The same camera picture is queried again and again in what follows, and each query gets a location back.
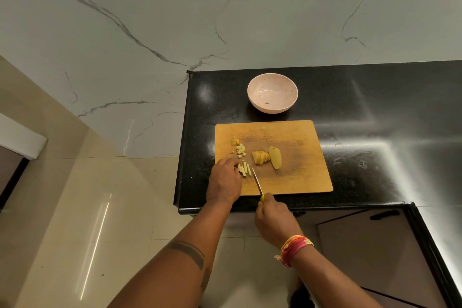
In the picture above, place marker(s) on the person's foot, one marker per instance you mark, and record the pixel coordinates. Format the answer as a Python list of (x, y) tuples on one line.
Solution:
[(300, 298)]

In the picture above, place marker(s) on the person's left hand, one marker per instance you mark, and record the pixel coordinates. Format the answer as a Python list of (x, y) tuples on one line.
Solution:
[(223, 185)]

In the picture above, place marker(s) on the person's right hand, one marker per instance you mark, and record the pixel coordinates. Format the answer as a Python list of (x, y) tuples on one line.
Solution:
[(276, 223)]

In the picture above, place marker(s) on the person's right forearm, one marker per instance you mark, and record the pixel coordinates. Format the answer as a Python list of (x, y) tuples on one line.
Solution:
[(332, 282)]

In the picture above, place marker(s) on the potato slice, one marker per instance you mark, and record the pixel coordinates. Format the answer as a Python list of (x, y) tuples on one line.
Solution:
[(246, 169)]

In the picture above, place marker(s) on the wooden cutting board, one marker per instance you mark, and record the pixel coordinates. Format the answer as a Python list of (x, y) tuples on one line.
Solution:
[(303, 170)]

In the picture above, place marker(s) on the person's left forearm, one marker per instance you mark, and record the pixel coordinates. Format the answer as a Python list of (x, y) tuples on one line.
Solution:
[(180, 271)]

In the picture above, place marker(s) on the pink speckled bowl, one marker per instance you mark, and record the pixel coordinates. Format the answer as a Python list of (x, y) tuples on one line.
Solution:
[(272, 90)]

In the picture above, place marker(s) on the yellow potato half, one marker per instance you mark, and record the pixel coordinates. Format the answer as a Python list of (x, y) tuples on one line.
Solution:
[(275, 158)]

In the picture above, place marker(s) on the pile of diced potato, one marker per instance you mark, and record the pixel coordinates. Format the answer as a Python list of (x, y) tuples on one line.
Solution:
[(240, 148)]

